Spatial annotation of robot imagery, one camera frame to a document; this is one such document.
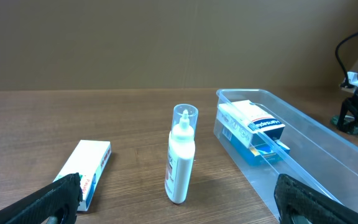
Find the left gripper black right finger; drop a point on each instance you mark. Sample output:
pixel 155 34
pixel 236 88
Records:
pixel 299 203

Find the dark green round-logo box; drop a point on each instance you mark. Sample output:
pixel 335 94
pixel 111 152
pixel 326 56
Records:
pixel 350 119

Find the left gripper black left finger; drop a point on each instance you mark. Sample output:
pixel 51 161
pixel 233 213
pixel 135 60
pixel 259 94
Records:
pixel 55 203

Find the white spray bottle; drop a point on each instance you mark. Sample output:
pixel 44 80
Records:
pixel 181 152

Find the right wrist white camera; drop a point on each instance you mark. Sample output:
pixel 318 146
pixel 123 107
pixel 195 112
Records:
pixel 350 82

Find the white Hansaplast box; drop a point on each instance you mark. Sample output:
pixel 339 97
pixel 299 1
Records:
pixel 245 120

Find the white green medicine box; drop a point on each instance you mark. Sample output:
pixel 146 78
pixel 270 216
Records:
pixel 89 159

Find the blue VapoDrops box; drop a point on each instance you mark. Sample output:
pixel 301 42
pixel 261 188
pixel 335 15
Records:
pixel 253 155

